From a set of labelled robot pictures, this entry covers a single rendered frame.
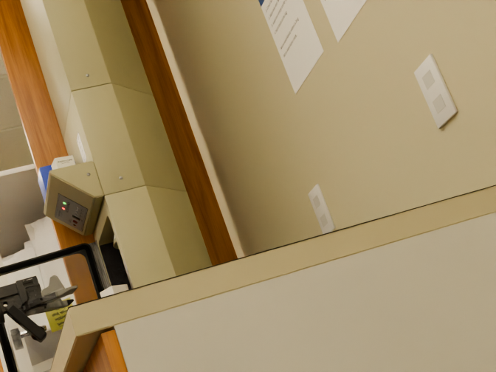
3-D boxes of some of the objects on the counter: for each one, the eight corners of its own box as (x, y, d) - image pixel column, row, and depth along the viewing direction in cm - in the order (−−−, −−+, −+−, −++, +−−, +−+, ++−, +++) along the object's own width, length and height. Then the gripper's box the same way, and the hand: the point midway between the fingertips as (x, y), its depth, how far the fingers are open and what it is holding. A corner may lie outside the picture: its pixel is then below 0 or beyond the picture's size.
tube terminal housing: (227, 366, 259) (144, 122, 279) (257, 343, 229) (161, 71, 250) (142, 394, 250) (63, 140, 271) (162, 373, 221) (71, 91, 241)
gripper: (-10, 281, 225) (71, 260, 232) (-9, 300, 242) (66, 280, 249) (0, 314, 223) (80, 291, 230) (0, 331, 240) (75, 310, 247)
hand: (76, 296), depth 239 cm, fingers open, 14 cm apart
